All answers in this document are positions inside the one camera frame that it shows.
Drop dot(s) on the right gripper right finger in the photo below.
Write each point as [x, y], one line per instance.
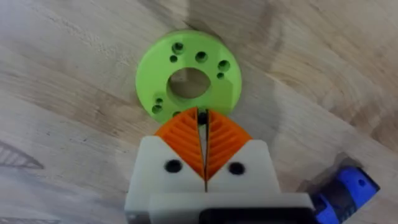
[239, 155]

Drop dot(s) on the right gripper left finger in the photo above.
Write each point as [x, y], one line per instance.
[174, 149]

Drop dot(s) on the blue electric screwdriver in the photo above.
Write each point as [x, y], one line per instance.
[342, 196]

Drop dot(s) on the green disc with holes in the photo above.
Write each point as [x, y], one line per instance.
[155, 71]

